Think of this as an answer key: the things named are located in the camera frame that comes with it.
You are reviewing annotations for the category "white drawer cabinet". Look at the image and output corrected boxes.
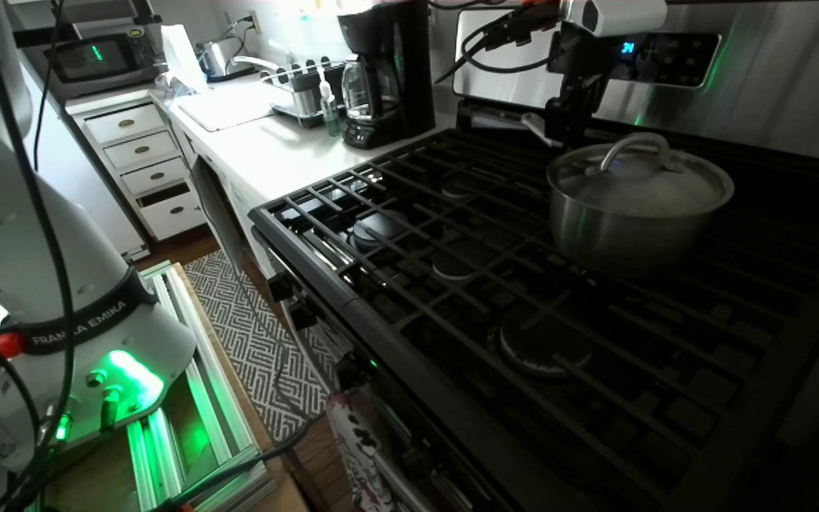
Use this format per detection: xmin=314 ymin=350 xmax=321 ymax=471
xmin=64 ymin=87 xmax=206 ymax=245

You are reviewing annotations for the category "black stove knob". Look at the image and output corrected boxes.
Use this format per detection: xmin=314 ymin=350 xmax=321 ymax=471
xmin=286 ymin=296 xmax=321 ymax=331
xmin=333 ymin=350 xmax=370 ymax=391
xmin=266 ymin=269 xmax=299 ymax=302

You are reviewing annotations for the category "black floor cable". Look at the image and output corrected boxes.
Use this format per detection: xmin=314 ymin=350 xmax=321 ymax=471
xmin=155 ymin=414 xmax=333 ymax=512

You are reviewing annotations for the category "printed white dish towel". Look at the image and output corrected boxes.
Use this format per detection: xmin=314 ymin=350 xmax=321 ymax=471
xmin=324 ymin=387 xmax=432 ymax=512

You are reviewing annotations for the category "black microwave oven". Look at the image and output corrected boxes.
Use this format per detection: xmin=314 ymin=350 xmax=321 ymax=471
xmin=41 ymin=26 xmax=162 ymax=95

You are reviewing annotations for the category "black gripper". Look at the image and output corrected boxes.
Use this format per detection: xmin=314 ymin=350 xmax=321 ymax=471
xmin=547 ymin=44 xmax=621 ymax=147

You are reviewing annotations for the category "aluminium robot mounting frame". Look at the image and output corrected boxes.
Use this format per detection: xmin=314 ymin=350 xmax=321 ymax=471
xmin=122 ymin=258 xmax=276 ymax=512

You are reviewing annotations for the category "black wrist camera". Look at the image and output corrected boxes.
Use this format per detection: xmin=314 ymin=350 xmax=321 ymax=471
xmin=547 ymin=19 xmax=624 ymax=57

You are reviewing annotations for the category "silver pot lid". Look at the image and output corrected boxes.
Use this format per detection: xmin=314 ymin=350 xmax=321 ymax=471
xmin=547 ymin=131 xmax=737 ymax=222

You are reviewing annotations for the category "silver saucepan with long handle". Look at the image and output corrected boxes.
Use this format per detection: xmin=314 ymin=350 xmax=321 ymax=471
xmin=520 ymin=114 xmax=737 ymax=277

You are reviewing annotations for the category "white cutting board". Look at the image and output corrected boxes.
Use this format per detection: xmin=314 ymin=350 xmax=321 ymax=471
xmin=175 ymin=84 xmax=276 ymax=134

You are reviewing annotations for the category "grey patterned rug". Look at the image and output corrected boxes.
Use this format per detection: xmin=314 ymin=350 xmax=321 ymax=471
xmin=182 ymin=250 xmax=334 ymax=447

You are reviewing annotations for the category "white kitchen counter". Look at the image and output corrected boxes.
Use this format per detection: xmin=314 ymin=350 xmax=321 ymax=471
xmin=155 ymin=73 xmax=449 ymax=277

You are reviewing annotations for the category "black coffee maker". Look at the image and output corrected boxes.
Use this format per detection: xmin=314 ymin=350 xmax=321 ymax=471
xmin=334 ymin=0 xmax=438 ymax=149

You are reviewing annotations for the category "silver kettle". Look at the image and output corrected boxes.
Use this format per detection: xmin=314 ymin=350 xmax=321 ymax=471
xmin=193 ymin=33 xmax=246 ymax=83

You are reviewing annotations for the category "clear soap bottle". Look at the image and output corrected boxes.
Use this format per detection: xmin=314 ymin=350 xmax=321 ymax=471
xmin=314 ymin=61 xmax=347 ymax=137

